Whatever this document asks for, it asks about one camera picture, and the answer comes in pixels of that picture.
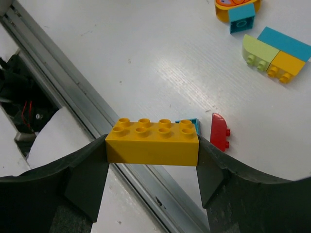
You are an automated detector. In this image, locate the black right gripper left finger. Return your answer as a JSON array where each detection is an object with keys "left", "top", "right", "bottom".
[{"left": 0, "top": 136, "right": 109, "bottom": 233}]

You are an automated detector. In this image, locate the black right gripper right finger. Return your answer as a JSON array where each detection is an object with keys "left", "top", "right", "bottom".
[{"left": 196, "top": 137, "right": 311, "bottom": 233}]

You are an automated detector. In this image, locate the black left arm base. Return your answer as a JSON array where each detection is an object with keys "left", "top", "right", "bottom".
[{"left": 0, "top": 54, "right": 59, "bottom": 157}]

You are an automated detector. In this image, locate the white foam cover panel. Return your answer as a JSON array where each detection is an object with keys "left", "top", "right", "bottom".
[{"left": 0, "top": 28, "right": 91, "bottom": 176}]

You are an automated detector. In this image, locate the red curved slope brick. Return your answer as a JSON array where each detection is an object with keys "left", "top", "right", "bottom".
[{"left": 210, "top": 113, "right": 231, "bottom": 152}]

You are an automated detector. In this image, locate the teal flat square brick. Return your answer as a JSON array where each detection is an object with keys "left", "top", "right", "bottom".
[{"left": 175, "top": 118, "right": 201, "bottom": 135}]

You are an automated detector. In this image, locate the small yellow curved brick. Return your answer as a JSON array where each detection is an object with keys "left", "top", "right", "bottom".
[{"left": 267, "top": 51, "right": 306, "bottom": 84}]

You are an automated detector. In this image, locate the light green curved brick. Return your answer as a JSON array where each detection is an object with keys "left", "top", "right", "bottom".
[{"left": 242, "top": 34, "right": 279, "bottom": 72}]

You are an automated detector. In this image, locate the long teal brick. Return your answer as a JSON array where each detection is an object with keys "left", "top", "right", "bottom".
[{"left": 258, "top": 27, "right": 311, "bottom": 62}]

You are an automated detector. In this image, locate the small teal square brick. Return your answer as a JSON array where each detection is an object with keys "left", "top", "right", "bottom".
[{"left": 228, "top": 3, "right": 256, "bottom": 34}]

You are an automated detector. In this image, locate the yellow flower-print arch brick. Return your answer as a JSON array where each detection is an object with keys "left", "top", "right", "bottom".
[{"left": 214, "top": 0, "right": 261, "bottom": 23}]

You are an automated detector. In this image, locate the aluminium front rail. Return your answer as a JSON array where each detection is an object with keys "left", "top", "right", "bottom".
[{"left": 0, "top": 0, "right": 209, "bottom": 233}]

